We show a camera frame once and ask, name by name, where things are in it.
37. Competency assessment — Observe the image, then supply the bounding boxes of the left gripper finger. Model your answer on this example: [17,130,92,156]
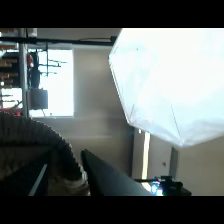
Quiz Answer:
[80,148,153,197]

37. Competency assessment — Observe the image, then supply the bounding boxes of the beige garment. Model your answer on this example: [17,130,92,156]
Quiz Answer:
[0,111,91,197]

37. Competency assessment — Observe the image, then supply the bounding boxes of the white softbox lamp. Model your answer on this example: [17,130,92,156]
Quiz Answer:
[107,27,224,149]

